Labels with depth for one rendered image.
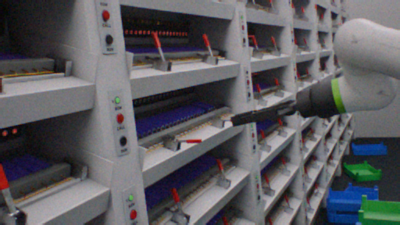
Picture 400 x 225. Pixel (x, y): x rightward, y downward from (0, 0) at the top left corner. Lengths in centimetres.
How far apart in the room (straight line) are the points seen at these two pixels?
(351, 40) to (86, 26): 56
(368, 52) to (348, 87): 15
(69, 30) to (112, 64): 9
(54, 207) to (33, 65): 23
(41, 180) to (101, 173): 10
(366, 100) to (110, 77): 60
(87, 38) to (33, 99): 15
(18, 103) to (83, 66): 16
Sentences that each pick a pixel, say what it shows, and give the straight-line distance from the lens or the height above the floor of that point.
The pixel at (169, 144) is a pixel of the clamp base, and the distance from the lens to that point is 91.
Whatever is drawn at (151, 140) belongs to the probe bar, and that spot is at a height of 92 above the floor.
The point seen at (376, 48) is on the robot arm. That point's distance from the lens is 85.
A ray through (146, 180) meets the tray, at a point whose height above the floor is 86.
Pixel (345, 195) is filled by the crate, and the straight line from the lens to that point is 277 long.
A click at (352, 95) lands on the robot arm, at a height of 97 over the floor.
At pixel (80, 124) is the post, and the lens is 72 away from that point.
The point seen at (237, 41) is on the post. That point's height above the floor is 114.
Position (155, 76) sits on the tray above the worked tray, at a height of 107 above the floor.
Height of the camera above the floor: 109
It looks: 7 degrees down
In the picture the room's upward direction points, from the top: 6 degrees counter-clockwise
